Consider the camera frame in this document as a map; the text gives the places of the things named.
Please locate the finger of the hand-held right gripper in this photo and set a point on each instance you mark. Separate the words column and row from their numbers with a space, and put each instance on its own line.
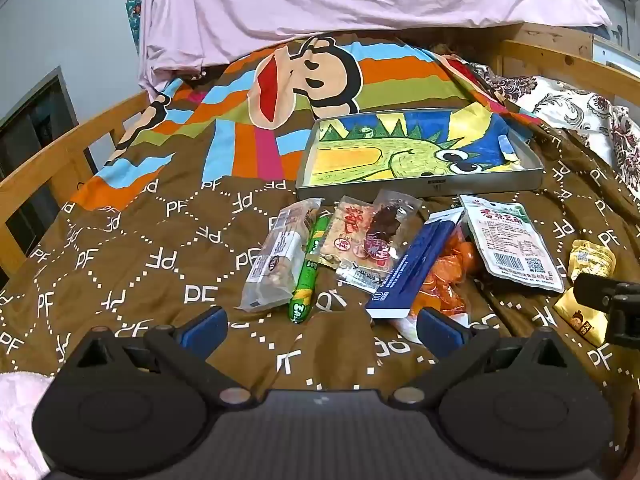
column 622, row 310

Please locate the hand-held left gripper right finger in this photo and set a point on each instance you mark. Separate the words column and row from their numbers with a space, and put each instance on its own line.
column 440, row 332

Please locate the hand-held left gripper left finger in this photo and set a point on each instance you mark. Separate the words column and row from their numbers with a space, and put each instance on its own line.
column 205, row 332

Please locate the yellow cartoon snack packet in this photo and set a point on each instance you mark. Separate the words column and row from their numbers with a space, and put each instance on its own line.
column 575, row 316

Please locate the clear orange snack bag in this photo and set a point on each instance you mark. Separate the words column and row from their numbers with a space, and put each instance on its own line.
column 445, row 280

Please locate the blue snack box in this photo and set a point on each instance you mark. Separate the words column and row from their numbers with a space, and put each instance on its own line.
column 410, row 270

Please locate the clear brown cake packet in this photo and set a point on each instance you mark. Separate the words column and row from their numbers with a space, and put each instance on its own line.
column 275, row 265

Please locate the green and white snack packet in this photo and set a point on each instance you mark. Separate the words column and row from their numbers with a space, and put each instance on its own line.
column 510, row 245

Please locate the green sausage stick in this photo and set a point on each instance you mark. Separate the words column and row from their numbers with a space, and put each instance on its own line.
column 307, row 280

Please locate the clear dark meat snack packet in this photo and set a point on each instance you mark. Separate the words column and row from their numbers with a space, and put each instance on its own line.
column 387, row 220

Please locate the brown sausage snack packet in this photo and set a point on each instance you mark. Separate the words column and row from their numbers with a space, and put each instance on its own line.
column 345, row 240

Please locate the grey box tray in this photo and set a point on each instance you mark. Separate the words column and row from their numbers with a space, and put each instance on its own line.
column 400, row 186

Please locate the monkey printed blanket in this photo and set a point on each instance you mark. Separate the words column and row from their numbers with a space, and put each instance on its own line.
column 150, row 240

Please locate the dinosaur drawing sheet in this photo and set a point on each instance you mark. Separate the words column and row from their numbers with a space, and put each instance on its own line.
column 375, row 155

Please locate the pink fluffy cloth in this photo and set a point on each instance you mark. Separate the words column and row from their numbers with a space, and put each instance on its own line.
column 20, row 420

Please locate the dark framed panel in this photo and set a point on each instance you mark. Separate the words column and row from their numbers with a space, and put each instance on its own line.
column 35, row 120

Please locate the white cabinet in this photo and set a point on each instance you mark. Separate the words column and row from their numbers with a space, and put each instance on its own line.
column 612, row 5

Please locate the teal patterned cloth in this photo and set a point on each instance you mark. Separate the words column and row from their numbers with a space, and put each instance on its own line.
column 134, row 15

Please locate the wooden bed frame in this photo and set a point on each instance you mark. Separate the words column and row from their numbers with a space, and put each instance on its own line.
column 50, row 160

